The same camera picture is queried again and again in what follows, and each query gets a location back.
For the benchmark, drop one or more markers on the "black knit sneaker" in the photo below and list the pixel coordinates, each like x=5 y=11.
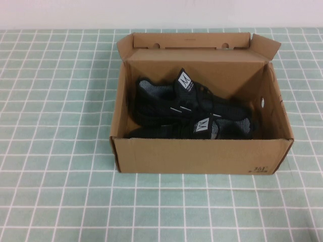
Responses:
x=161 y=100
x=227 y=129

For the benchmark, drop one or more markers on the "brown cardboard shoe box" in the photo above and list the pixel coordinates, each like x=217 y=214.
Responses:
x=189 y=156

